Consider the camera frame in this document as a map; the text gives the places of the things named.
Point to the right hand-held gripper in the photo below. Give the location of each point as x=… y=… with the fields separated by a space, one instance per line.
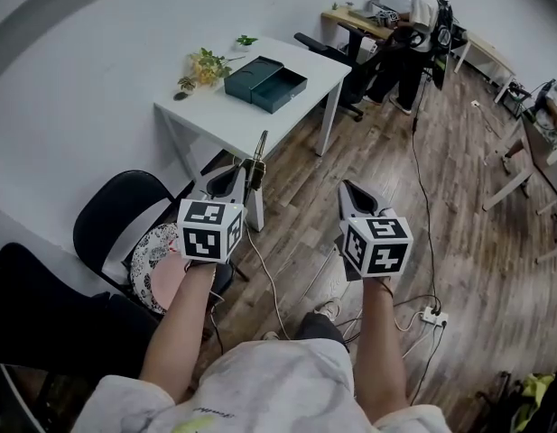
x=377 y=246

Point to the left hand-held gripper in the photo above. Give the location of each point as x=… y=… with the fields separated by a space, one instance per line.
x=203 y=230

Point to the small metal tool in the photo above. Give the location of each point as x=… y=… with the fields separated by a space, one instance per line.
x=261 y=147

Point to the dark green drawer container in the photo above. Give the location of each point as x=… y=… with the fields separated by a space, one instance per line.
x=255 y=81

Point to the person's left forearm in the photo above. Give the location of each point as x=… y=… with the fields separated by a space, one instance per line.
x=181 y=332

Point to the person's right forearm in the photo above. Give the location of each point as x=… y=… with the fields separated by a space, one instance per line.
x=382 y=345

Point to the white table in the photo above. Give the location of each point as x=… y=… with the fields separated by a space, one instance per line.
x=282 y=120

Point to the person's light shoe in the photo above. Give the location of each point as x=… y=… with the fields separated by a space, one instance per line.
x=330 y=307
x=270 y=335

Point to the white power strip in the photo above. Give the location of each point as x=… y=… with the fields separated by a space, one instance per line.
x=433 y=317

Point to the person's dark trouser leg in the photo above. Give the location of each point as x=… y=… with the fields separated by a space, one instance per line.
x=321 y=327

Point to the small variegated potted plant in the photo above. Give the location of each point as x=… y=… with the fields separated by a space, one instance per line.
x=188 y=84

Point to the yellow artificial flower bunch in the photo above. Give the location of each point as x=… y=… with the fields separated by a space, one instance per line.
x=208 y=66

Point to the small green potted plant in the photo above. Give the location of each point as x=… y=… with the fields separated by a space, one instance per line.
x=245 y=41

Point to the patterned pink seat cushion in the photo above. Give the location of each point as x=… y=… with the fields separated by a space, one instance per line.
x=156 y=264

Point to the black office chair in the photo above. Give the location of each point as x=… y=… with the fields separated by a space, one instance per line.
x=350 y=75

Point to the black folding chair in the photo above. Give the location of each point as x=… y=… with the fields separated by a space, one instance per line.
x=111 y=214

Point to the person's white patterned shirt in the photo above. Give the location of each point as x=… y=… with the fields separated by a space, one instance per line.
x=278 y=390

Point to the light wooden desk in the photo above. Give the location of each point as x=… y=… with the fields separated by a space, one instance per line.
x=346 y=17

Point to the yellow-green bag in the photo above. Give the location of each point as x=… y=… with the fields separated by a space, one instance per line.
x=537 y=399

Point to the light wooden side table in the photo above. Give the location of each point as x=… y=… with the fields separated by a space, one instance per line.
x=485 y=50

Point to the black bag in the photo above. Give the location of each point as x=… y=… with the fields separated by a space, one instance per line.
x=48 y=309

